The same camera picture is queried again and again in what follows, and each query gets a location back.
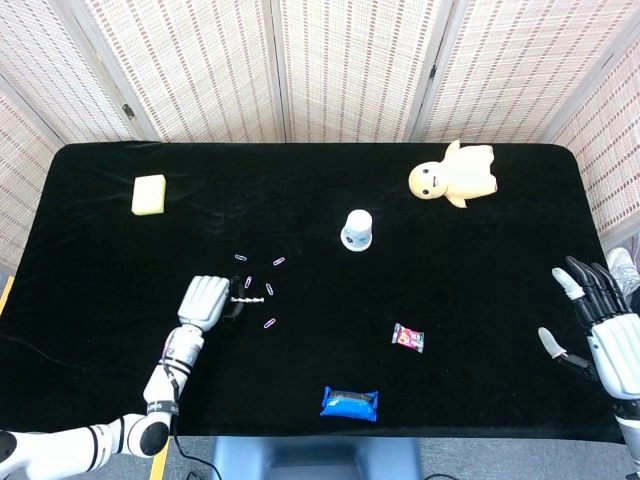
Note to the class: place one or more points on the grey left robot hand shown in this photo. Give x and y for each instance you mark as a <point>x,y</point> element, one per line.
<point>202,300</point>

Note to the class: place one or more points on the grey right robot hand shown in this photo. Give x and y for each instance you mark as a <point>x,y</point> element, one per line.
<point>617,350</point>

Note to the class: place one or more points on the silver magnetic bead stick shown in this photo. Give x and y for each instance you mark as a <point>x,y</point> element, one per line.
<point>250,299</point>

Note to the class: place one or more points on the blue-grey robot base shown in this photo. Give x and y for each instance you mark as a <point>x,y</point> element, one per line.
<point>315,460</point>

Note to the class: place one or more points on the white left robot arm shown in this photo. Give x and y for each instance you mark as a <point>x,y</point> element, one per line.
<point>100,442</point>

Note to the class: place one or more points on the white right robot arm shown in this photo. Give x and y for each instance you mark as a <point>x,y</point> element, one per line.
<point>631,425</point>

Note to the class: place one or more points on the white sneaker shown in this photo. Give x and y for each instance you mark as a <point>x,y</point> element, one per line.
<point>624,267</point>

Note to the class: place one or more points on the yellow green sponge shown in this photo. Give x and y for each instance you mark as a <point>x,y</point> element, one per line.
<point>148,195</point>

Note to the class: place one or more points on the black velvet tablecloth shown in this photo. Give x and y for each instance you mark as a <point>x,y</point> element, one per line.
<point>320,360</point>

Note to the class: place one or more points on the white flower-print paper cup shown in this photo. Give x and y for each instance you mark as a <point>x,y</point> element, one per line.
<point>357,227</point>

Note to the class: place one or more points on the blue wet wipes pack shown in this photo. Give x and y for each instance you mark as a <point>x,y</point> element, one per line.
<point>349,407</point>

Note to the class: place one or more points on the metal screen hinge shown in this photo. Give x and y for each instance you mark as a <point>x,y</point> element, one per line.
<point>129,111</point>
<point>432,70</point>

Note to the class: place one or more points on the pink candy packet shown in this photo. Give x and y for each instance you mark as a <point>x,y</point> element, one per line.
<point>408,338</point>

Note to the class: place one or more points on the yellow plush doll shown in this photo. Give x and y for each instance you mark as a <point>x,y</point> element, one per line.
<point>460,175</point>

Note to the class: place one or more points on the woven folding screen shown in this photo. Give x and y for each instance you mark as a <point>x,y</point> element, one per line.
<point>350,65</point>

